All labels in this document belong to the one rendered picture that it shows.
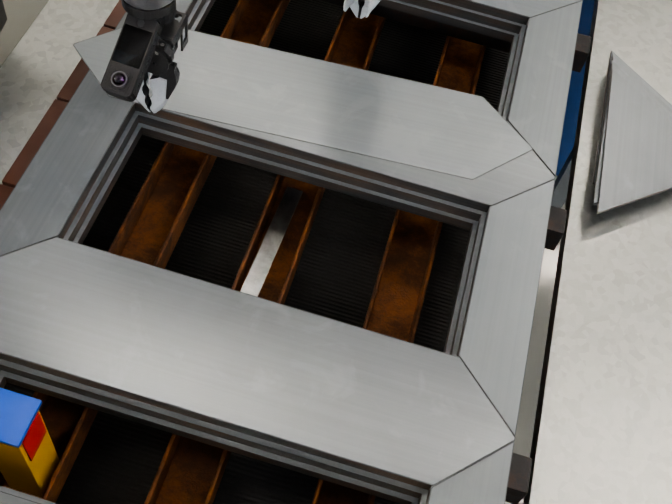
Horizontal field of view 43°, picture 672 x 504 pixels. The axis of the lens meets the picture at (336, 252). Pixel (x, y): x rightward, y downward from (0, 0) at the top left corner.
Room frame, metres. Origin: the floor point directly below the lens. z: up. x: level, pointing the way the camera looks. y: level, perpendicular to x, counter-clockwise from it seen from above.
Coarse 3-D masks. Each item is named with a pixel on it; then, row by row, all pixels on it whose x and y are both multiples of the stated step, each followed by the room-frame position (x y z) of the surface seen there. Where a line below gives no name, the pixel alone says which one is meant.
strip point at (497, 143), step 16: (480, 112) 1.00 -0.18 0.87; (496, 112) 1.01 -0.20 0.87; (480, 128) 0.97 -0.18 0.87; (496, 128) 0.97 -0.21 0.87; (512, 128) 0.98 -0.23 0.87; (480, 144) 0.93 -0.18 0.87; (496, 144) 0.94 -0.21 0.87; (512, 144) 0.95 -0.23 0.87; (528, 144) 0.95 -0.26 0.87; (480, 160) 0.90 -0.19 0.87; (496, 160) 0.91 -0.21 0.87
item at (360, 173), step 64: (384, 0) 1.27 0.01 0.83; (448, 0) 1.27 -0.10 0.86; (512, 64) 1.17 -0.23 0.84; (128, 128) 0.82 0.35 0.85; (192, 128) 0.85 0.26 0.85; (384, 192) 0.82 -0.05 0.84; (448, 192) 0.82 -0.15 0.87; (512, 192) 0.85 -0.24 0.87; (0, 384) 0.39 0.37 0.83; (64, 384) 0.40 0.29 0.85; (256, 448) 0.38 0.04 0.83
